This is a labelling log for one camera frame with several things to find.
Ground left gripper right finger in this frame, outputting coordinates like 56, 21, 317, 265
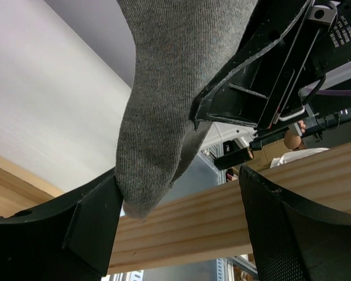
239, 166, 351, 280

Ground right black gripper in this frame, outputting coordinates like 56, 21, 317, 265
190, 1, 351, 138

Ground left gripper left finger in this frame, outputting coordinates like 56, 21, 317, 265
0, 169, 123, 280

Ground grey sock black stripes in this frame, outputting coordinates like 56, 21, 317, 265
115, 1, 257, 218

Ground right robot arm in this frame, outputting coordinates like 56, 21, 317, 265
191, 1, 351, 138

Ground wooden stand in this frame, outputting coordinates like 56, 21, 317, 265
0, 142, 351, 273

